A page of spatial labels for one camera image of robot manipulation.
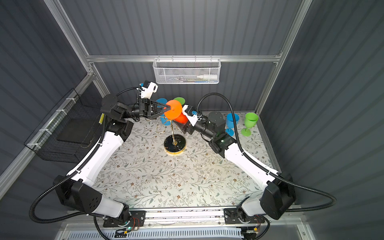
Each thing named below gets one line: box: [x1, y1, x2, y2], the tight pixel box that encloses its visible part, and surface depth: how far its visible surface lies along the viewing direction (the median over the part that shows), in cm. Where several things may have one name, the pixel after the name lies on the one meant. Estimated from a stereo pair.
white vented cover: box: [67, 228, 245, 240], surface depth 71 cm
